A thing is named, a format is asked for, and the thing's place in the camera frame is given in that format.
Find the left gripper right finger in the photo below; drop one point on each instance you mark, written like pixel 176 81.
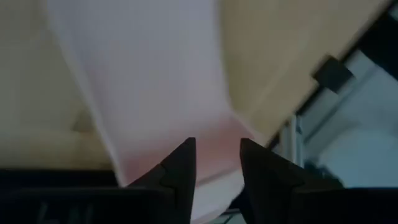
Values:
pixel 264 180

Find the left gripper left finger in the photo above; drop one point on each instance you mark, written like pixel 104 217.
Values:
pixel 183 174

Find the pink slide sandal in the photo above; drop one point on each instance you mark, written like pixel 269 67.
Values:
pixel 149 77

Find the black table edge clip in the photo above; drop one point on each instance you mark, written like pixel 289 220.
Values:
pixel 332 74

